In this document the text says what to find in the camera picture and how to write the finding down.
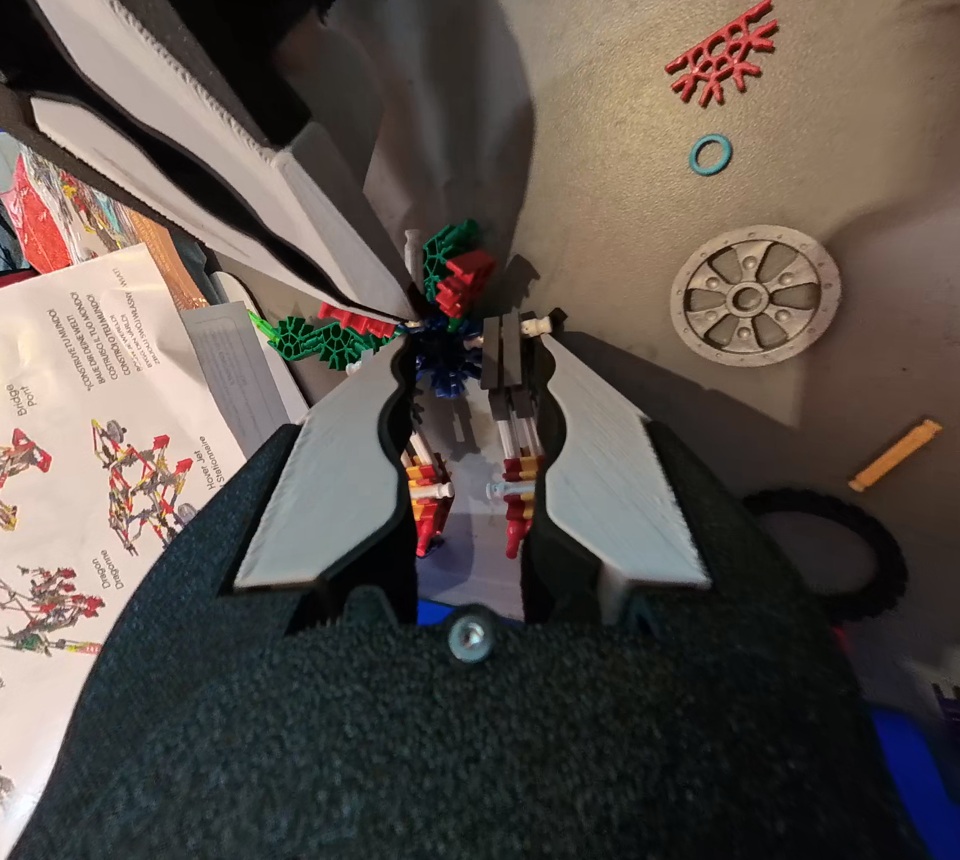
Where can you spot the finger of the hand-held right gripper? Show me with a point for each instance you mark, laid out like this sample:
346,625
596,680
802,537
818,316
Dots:
112,154
112,42

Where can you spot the red fan connector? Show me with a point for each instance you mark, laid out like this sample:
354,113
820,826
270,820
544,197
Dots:
720,53
352,318

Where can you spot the toy instruction booklet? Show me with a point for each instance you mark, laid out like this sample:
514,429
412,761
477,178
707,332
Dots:
75,425

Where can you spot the large black tyre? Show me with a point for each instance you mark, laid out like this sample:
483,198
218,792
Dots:
892,560

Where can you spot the light green rod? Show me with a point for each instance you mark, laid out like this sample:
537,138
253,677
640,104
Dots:
262,323

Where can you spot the short yellow rod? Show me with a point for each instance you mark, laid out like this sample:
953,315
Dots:
896,455

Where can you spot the silver wheel hub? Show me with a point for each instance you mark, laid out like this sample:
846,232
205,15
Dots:
750,297

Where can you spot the large blue plastic bin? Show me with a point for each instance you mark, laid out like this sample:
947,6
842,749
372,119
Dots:
915,785

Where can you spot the white book stand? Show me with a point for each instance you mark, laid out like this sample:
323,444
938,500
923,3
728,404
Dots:
232,290

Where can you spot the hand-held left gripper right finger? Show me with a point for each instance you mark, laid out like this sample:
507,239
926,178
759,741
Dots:
615,500

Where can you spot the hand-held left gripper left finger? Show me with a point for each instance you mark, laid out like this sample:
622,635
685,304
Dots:
330,492

